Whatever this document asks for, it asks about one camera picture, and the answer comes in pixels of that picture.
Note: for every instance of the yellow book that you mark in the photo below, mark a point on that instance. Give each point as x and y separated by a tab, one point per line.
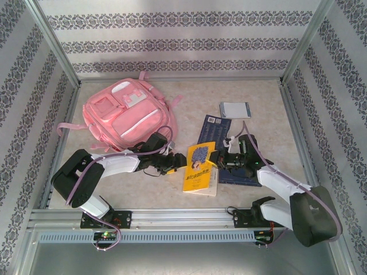
198	177

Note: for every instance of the dark blue book with codes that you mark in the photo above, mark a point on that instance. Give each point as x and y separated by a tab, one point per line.
215	129

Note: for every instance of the white notebook with blue edge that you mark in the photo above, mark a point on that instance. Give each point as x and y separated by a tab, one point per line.
235	109

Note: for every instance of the pink backpack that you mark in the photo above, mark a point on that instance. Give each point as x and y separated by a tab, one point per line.
129	114

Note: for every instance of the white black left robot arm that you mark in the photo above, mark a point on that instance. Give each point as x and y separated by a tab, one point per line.
77	177

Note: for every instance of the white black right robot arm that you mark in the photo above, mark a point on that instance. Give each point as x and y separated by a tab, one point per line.
312	220

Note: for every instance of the grey metal sheet panel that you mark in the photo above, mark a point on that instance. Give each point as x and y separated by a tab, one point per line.
183	260

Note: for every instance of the aluminium front frame rail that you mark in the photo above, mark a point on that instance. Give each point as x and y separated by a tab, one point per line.
183	217

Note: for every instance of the aluminium frame rail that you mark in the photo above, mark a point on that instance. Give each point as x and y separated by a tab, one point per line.
183	217
229	79

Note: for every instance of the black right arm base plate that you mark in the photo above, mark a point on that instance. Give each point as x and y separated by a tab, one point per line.
243	219

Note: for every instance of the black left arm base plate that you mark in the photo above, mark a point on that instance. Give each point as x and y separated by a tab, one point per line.
123	219

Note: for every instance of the aluminium right side rail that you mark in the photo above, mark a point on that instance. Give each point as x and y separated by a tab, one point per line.
304	137

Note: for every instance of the aluminium back frame rail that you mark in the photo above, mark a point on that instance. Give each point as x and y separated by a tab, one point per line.
229	79

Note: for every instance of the aluminium left side rail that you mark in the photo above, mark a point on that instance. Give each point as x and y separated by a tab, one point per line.
58	149

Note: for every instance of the aluminium right corner post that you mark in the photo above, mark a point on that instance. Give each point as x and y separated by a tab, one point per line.
308	43

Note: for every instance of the aluminium corner post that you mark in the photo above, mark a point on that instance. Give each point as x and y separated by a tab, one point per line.
308	43
54	43

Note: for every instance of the aluminium left corner post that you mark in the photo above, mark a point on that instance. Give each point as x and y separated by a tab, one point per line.
54	43

